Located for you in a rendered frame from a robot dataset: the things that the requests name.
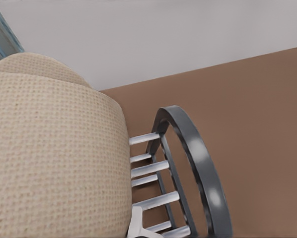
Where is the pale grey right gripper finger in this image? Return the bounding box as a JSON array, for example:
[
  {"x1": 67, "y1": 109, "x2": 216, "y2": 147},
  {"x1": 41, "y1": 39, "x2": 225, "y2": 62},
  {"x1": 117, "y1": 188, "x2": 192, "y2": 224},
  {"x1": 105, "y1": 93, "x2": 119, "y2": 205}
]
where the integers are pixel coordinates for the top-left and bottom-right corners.
[{"x1": 126, "y1": 206, "x2": 164, "y2": 238}]

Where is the dark grey metal shoe rack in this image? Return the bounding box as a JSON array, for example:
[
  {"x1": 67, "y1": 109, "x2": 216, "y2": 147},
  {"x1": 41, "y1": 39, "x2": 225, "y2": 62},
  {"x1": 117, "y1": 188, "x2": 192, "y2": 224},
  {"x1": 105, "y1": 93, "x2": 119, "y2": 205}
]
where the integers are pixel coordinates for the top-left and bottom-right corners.
[{"x1": 128, "y1": 105, "x2": 234, "y2": 238}]

